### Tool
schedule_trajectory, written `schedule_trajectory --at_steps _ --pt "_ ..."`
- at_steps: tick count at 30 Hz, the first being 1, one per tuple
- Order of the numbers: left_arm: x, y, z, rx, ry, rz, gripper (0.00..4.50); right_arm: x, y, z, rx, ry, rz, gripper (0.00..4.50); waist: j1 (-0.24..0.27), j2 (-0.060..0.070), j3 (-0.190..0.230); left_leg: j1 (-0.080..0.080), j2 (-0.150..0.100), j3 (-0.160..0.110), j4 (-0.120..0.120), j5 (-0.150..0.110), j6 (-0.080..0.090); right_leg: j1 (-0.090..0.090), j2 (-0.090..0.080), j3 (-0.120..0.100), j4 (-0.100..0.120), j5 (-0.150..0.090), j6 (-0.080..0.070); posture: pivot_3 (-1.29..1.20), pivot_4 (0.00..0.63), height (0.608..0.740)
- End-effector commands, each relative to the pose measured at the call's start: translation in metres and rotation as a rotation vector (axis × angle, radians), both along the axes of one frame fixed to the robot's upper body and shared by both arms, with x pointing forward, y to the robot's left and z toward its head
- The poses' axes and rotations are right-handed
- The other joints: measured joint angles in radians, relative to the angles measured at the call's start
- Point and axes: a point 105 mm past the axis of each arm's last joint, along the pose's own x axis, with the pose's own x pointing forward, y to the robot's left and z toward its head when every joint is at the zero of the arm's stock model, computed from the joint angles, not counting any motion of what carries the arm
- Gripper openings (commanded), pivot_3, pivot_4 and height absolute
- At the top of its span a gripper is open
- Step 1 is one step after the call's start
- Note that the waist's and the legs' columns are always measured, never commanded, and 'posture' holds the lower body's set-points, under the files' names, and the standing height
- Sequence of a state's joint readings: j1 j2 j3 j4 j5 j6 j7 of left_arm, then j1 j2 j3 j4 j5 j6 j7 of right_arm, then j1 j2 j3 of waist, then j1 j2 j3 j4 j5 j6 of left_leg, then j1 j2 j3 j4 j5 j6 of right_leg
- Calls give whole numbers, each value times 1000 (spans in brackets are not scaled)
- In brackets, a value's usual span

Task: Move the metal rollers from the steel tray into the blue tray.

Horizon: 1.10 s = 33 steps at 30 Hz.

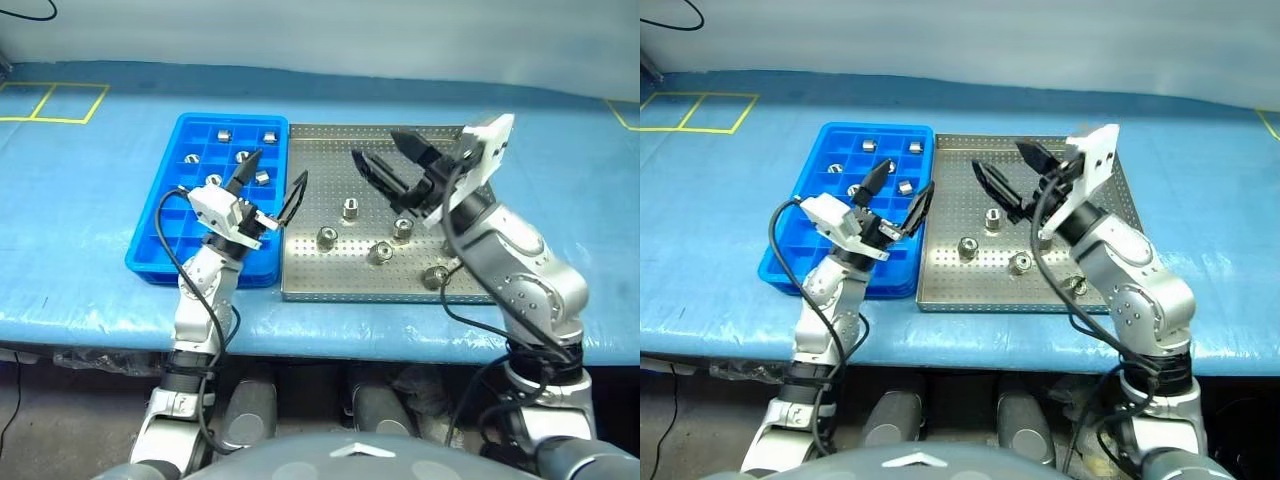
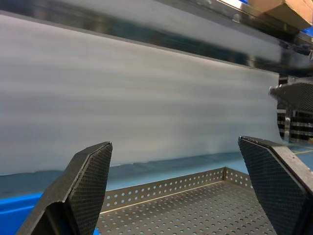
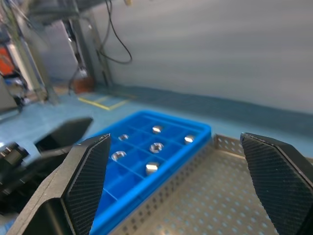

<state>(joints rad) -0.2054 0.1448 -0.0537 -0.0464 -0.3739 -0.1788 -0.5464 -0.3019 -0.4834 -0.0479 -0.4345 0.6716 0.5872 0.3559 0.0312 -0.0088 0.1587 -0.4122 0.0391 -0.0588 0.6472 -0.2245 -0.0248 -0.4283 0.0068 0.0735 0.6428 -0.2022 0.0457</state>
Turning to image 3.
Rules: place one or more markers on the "perforated metal tray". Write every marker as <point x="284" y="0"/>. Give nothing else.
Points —
<point x="210" y="195"/>

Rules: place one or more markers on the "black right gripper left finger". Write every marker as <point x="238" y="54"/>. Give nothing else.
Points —
<point x="80" y="181"/>

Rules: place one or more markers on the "brown container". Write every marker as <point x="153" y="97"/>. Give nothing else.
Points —
<point x="83" y="84"/>

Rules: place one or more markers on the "metal nut centre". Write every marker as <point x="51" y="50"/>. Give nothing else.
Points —
<point x="156" y="147"/>

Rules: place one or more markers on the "orange machine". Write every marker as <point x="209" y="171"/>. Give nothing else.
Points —
<point x="5" y="60"/>

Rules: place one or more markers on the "metal nut small left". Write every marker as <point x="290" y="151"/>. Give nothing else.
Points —
<point x="123" y="137"/>

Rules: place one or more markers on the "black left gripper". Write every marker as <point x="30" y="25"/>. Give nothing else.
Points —
<point x="12" y="176"/>

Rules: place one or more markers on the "blue compartment tray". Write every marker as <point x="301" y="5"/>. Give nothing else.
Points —
<point x="137" y="176"/>

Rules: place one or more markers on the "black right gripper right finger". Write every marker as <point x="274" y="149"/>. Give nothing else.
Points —
<point x="276" y="186"/>

